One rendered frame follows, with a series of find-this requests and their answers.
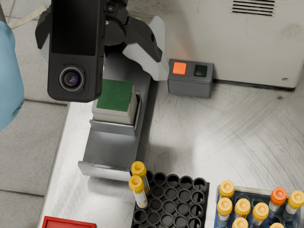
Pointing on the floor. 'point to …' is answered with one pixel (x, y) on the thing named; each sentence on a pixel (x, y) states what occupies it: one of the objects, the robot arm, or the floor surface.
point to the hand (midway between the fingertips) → (106, 76)
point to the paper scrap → (28, 17)
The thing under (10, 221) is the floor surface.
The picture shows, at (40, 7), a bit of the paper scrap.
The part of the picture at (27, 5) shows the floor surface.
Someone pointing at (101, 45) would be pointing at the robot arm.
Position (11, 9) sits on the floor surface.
